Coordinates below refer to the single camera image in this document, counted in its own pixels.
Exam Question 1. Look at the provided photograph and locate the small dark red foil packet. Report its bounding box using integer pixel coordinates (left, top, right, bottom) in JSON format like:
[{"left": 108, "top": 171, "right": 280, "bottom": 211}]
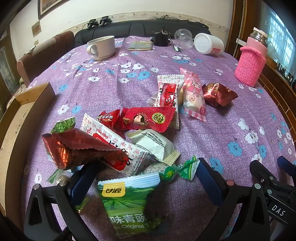
[{"left": 202, "top": 83, "right": 238, "bottom": 107}]

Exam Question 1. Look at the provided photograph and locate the white plastic canister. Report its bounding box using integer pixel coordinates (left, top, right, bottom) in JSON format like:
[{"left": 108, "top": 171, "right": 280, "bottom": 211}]
[{"left": 194, "top": 33, "right": 224, "bottom": 55}]

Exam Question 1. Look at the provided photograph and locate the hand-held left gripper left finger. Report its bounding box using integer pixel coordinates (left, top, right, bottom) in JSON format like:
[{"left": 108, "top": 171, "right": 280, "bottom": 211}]
[{"left": 23, "top": 161, "right": 101, "bottom": 241}]

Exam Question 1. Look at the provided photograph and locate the long white red-printed packet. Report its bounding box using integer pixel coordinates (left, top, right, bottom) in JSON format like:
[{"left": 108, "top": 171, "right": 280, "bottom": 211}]
[{"left": 81, "top": 113, "right": 149, "bottom": 179}]

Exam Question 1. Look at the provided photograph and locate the small black device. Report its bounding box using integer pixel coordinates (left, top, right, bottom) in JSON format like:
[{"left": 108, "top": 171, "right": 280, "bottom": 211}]
[{"left": 151, "top": 26, "right": 173, "bottom": 47}]

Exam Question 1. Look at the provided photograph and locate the cardboard box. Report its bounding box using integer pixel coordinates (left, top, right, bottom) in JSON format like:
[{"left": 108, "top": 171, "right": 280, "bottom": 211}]
[{"left": 0, "top": 82, "right": 56, "bottom": 217}]

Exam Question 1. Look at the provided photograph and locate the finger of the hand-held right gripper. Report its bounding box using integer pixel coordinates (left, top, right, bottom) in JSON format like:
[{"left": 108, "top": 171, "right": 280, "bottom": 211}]
[
  {"left": 250, "top": 159, "right": 278, "bottom": 188},
  {"left": 277, "top": 156, "right": 296, "bottom": 176}
]

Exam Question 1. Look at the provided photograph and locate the green candy wrapper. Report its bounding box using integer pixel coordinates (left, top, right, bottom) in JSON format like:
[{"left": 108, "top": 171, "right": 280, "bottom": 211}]
[{"left": 75, "top": 196, "right": 90, "bottom": 214}]

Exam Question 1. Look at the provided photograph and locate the clear plastic cup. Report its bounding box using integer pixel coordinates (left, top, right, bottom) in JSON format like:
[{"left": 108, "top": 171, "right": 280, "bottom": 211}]
[{"left": 174, "top": 29, "right": 194, "bottom": 49}]

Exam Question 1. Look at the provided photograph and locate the cream packet with red label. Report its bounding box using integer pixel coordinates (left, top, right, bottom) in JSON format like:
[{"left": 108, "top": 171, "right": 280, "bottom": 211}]
[{"left": 154, "top": 74, "right": 185, "bottom": 130}]

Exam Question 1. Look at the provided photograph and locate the large dark red foil packet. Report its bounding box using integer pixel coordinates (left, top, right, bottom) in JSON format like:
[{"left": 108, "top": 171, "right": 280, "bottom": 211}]
[{"left": 42, "top": 128, "right": 129, "bottom": 172}]

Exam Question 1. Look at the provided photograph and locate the green twisted candy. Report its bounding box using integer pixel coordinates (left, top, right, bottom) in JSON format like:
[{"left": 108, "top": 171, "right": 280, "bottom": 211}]
[
  {"left": 50, "top": 116, "right": 76, "bottom": 134},
  {"left": 141, "top": 156, "right": 200, "bottom": 183},
  {"left": 47, "top": 169, "right": 72, "bottom": 184}
]

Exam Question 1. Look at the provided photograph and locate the white ceramic mug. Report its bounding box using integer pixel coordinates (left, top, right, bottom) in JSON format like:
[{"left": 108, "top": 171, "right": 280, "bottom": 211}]
[{"left": 86, "top": 36, "right": 116, "bottom": 61}]

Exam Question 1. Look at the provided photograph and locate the pale grey snack packet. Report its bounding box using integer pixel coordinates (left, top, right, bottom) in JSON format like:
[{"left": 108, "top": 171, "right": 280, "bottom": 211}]
[{"left": 146, "top": 94, "right": 160, "bottom": 107}]

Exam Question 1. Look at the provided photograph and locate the green pea snack packet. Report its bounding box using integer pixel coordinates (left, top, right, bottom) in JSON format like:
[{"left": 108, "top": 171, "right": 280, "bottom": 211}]
[{"left": 97, "top": 172, "right": 167, "bottom": 240}]

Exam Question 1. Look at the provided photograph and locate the red candy packet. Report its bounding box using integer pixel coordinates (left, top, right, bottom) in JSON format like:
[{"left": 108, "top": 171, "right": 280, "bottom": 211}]
[{"left": 115, "top": 107, "right": 176, "bottom": 133}]

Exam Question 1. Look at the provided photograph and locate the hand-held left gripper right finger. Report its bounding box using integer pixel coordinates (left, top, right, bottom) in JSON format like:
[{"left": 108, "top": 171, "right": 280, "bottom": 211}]
[{"left": 196, "top": 158, "right": 271, "bottom": 241}]

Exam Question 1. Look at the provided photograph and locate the brown armchair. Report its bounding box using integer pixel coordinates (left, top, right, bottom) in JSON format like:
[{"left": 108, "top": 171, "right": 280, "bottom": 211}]
[{"left": 17, "top": 31, "right": 74, "bottom": 87}]

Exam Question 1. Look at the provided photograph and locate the white snack packet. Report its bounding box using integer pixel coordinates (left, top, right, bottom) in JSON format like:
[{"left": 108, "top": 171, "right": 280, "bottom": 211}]
[{"left": 127, "top": 129, "right": 181, "bottom": 166}]

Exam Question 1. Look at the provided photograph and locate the purple floral tablecloth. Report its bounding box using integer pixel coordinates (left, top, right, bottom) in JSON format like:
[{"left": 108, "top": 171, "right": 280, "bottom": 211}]
[{"left": 20, "top": 35, "right": 296, "bottom": 241}]

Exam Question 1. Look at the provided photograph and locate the framed wall picture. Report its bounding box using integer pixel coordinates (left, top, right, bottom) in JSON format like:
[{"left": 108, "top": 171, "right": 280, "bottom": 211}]
[{"left": 38, "top": 0, "right": 80, "bottom": 20}]

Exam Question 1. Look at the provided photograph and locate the dark wooden glass-door cabinet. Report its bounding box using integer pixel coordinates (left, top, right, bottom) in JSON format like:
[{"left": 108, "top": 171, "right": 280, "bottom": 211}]
[{"left": 0, "top": 25, "right": 19, "bottom": 121}]

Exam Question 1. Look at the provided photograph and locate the small red snack packet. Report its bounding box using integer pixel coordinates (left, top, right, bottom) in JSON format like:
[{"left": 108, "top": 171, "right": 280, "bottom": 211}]
[{"left": 97, "top": 109, "right": 121, "bottom": 129}]

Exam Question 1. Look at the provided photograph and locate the black leather sofa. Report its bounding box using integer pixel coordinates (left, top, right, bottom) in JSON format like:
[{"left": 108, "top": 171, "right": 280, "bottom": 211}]
[{"left": 74, "top": 20, "right": 211, "bottom": 48}]

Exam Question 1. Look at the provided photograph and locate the pink cartoon snack packet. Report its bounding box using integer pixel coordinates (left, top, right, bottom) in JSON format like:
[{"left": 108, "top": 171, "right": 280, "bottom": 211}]
[{"left": 180, "top": 67, "right": 207, "bottom": 122}]

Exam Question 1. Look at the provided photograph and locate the beige wall plate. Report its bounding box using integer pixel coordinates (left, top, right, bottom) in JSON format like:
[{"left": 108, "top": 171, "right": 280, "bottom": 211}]
[{"left": 31, "top": 20, "right": 42, "bottom": 37}]

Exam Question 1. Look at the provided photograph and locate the bottle in pink knitted sleeve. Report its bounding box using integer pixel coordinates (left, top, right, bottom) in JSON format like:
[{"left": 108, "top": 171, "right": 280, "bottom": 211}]
[{"left": 234, "top": 27, "right": 269, "bottom": 87}]

